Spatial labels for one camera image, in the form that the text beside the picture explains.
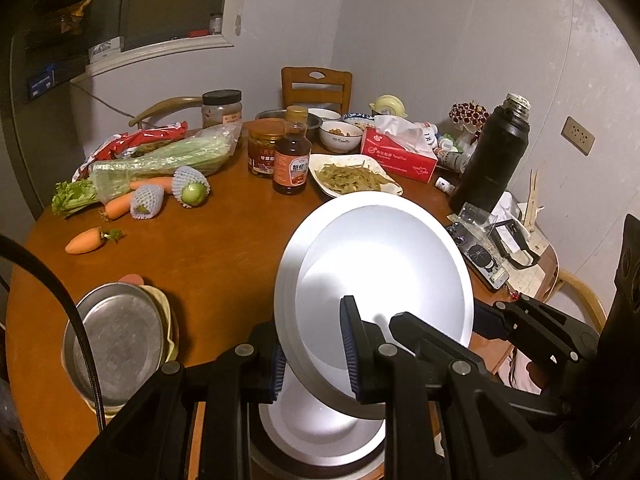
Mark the black thermos flask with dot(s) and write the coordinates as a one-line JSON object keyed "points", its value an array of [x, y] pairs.
{"points": [[500, 147]]}

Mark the green fruit in net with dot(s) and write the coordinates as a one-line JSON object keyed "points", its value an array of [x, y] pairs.
{"points": [[189, 187]]}

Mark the window with white frame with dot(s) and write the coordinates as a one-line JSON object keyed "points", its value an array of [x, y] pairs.
{"points": [[125, 32]]}

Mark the bagged celery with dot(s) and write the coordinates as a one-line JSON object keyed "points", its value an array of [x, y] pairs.
{"points": [[205, 151]]}

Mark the red chili sauce jar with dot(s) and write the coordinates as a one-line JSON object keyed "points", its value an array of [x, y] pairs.
{"points": [[262, 136]]}

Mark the curved wooden chair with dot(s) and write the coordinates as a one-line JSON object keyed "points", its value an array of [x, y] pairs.
{"points": [[166, 107]]}

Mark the metal pan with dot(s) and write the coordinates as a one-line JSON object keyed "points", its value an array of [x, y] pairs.
{"points": [[117, 342]]}

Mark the front carrot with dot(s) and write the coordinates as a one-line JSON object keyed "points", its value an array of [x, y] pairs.
{"points": [[92, 239]]}

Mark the dark metal bowl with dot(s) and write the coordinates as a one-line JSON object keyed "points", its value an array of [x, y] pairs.
{"points": [[314, 122]]}

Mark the red snack bag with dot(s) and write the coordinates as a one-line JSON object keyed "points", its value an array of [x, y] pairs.
{"points": [[132, 144]]}

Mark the steel mixing bowl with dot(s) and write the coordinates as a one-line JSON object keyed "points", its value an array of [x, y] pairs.
{"points": [[276, 454]]}

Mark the clear jar black lid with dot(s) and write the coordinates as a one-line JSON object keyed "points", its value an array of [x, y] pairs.
{"points": [[220, 107]]}

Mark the red tissue box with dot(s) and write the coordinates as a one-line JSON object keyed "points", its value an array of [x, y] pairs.
{"points": [[402, 147]]}

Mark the white ceramic bowl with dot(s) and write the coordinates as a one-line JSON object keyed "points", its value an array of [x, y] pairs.
{"points": [[340, 137]]}

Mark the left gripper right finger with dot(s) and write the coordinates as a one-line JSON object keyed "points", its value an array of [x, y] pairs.
{"points": [[382, 373]]}

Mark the back carrot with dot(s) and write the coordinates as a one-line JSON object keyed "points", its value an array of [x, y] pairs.
{"points": [[163, 182]]}

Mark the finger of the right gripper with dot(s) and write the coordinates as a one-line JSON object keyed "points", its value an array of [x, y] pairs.
{"points": [[437, 367], [541, 332]]}

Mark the white plate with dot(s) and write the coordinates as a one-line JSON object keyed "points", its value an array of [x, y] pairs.
{"points": [[312, 421], [388, 253]]}

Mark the foam-netted fruit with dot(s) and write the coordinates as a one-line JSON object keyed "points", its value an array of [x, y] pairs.
{"points": [[147, 201]]}

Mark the middle carrot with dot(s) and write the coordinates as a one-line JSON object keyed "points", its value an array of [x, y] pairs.
{"points": [[117, 208]]}

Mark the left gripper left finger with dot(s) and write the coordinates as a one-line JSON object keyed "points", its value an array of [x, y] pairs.
{"points": [[244, 376]]}

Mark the wooden chair back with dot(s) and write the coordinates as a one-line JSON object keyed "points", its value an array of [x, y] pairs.
{"points": [[316, 87]]}

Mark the white dish of vegetables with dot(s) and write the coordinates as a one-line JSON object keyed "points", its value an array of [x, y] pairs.
{"points": [[338, 175]]}

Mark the brown sauce bottle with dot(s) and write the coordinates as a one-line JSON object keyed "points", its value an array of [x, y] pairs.
{"points": [[291, 159]]}

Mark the grey refrigerator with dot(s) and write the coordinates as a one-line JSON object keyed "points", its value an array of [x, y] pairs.
{"points": [[44, 51]]}

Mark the carrot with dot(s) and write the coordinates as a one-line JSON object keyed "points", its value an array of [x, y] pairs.
{"points": [[92, 239], [163, 182], [117, 208]]}

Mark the wall power outlet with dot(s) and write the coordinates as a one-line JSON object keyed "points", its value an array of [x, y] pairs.
{"points": [[580, 137]]}

